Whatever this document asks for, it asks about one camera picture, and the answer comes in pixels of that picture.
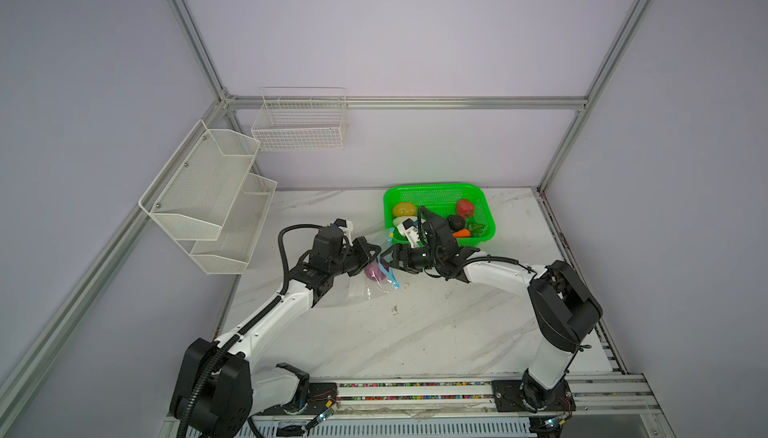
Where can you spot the white wire wall basket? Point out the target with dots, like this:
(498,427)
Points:
(298,119)

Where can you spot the yellow toy lemon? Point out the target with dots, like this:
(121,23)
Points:
(404,209)

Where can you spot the white mesh upper shelf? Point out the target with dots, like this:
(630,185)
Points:
(192,197)

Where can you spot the white mesh lower shelf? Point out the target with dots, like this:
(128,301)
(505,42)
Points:
(231,253)

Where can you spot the dark toy eggplant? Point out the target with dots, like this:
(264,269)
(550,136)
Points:
(456,223)

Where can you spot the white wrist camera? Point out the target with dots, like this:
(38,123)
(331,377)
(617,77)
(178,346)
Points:
(408,231)
(346,226)

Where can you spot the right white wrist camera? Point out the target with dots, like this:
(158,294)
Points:
(408,231)

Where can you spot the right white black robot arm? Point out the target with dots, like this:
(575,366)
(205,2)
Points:
(565,309)

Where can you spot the white mesh shelf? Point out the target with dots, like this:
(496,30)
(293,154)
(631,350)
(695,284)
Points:
(192,197)
(231,253)

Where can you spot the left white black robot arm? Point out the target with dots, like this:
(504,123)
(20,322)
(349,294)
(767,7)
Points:
(218,388)

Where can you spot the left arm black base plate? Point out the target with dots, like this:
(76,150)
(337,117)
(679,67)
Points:
(313,401)

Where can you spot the green toy leafy vegetable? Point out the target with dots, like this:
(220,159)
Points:
(476,229)

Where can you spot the purple toy onion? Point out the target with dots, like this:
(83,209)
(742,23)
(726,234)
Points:
(377,272)

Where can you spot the clear zip bag blue zipper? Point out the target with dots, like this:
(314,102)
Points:
(362,289)

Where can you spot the red toy pepper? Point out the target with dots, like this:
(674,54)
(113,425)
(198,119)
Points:
(465,208)

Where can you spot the aluminium front rail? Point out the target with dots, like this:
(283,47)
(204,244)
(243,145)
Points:
(588,394)

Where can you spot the white toy radish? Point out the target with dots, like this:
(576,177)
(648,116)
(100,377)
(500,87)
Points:
(400,220)

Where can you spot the green plastic basket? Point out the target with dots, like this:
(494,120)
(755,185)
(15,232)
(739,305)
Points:
(441,199)

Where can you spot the orange toy carrot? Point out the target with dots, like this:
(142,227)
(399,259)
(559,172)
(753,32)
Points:
(462,234)

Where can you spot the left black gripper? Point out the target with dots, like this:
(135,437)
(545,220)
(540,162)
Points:
(363,249)

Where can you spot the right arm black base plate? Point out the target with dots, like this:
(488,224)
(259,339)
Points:
(527,395)

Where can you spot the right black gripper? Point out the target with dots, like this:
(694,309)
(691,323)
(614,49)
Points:
(397,253)

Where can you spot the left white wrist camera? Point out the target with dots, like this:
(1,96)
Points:
(346,226)

